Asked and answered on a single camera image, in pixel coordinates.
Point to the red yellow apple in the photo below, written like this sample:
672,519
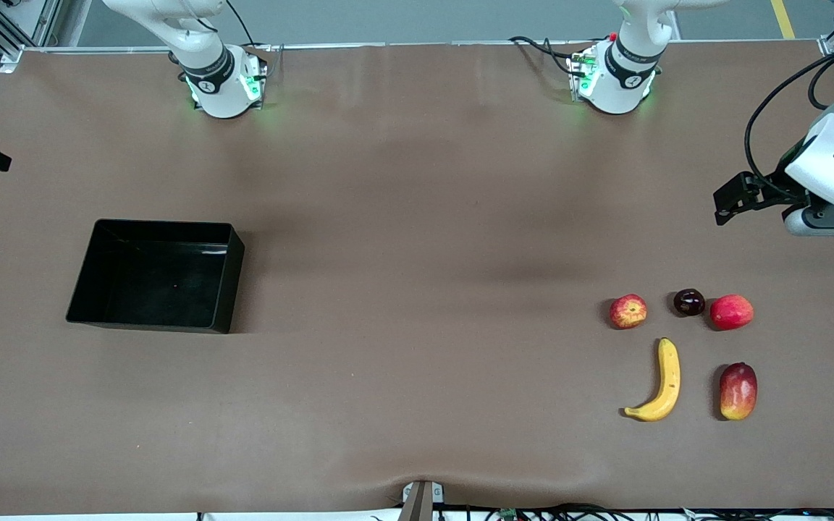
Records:
628,312

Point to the yellow banana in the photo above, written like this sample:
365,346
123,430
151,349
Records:
669,376

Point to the black plastic box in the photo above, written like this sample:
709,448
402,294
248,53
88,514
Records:
156,275

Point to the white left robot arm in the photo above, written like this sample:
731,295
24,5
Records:
641,29

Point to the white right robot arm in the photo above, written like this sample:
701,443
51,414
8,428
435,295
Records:
221,94

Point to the red round peach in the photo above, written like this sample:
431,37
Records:
732,312

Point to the dark purple plum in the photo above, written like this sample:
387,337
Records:
689,302

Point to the red yellow mango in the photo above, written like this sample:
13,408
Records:
738,391

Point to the brown table mat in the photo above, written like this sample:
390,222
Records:
417,145

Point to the small green circuit board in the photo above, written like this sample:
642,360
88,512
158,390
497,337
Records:
509,514

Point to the table edge clamp bracket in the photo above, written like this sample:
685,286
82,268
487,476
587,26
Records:
420,499

